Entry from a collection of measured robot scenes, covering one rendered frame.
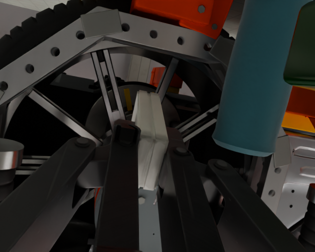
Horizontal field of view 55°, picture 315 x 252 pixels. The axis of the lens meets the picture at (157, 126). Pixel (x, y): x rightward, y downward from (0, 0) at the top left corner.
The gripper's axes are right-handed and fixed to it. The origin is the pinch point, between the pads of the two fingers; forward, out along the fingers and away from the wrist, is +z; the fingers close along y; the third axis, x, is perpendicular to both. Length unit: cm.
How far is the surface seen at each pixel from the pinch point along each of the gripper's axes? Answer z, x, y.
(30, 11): 465, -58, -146
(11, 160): 5.9, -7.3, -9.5
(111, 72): 39.9, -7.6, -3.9
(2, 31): 454, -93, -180
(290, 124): 70, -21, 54
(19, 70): 28.2, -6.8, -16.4
